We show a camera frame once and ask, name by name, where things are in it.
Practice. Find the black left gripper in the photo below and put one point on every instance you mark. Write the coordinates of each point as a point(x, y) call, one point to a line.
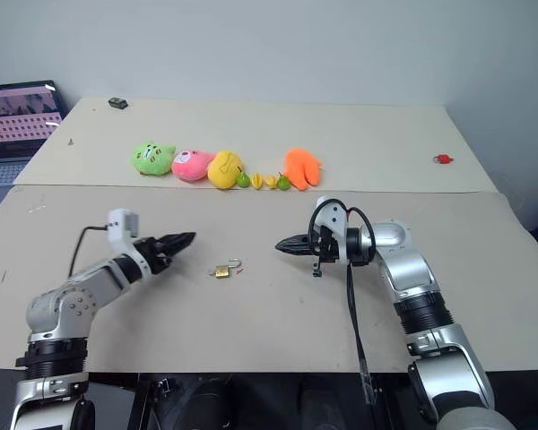
point(152, 257)

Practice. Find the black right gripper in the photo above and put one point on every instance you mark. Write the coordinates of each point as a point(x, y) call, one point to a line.
point(325, 248)

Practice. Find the brass padlock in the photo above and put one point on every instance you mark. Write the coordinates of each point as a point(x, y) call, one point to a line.
point(222, 271)

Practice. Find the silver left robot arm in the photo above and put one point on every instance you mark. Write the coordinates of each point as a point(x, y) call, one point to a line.
point(72, 304)

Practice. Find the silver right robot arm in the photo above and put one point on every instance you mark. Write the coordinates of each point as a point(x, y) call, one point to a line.
point(412, 273)

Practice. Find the green toy pear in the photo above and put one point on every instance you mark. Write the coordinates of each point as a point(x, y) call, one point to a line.
point(243, 180)
point(283, 183)

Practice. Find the yellow toy starfruit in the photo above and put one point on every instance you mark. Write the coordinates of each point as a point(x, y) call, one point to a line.
point(257, 181)
point(271, 182)

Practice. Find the orange plush toy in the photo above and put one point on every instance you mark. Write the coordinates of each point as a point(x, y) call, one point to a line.
point(301, 168)

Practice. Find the pink plush toy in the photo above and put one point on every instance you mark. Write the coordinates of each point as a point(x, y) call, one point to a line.
point(190, 165)

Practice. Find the yellow plush toy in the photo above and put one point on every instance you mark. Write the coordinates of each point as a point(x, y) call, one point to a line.
point(224, 169)

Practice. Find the green plush toy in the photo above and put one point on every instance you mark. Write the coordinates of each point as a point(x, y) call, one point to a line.
point(152, 157)

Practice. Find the small black box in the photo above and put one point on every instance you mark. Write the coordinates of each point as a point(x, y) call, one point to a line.
point(118, 102)

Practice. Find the dark rounded shape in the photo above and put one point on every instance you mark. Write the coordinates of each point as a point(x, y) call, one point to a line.
point(197, 403)

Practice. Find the red padlock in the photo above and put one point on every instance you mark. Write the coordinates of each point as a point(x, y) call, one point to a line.
point(444, 159)

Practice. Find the open laptop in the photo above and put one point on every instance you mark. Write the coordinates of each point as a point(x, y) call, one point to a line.
point(18, 123)

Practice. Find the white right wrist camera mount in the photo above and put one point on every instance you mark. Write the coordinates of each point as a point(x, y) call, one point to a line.
point(334, 219)

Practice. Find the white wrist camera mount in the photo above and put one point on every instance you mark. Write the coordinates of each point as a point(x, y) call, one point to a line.
point(118, 228)
point(334, 219)

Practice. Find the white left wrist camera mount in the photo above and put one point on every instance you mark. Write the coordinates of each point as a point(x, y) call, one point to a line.
point(118, 228)

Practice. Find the black table frame strut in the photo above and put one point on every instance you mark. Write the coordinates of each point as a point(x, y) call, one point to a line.
point(139, 401)

